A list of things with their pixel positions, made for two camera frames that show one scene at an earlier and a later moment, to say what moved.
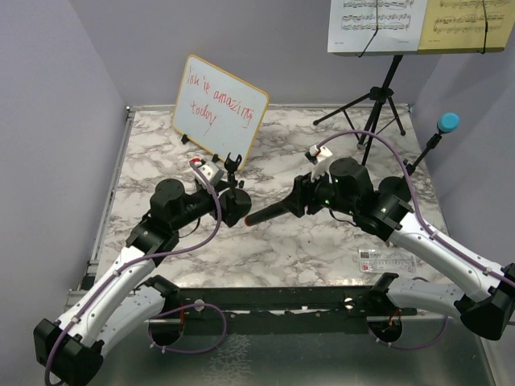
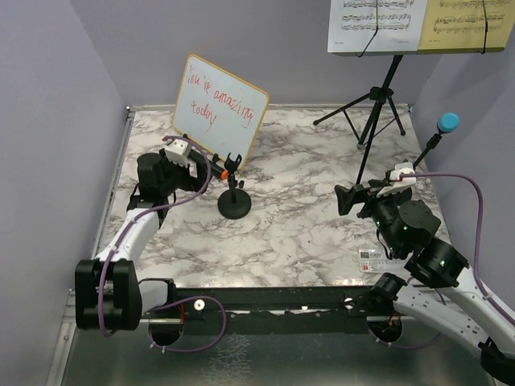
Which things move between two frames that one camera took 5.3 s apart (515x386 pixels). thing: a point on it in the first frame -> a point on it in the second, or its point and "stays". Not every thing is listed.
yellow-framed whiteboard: (218, 112) stays
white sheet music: (368, 26) stays
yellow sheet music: (451, 26) stays
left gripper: (234, 209) -> (191, 182)
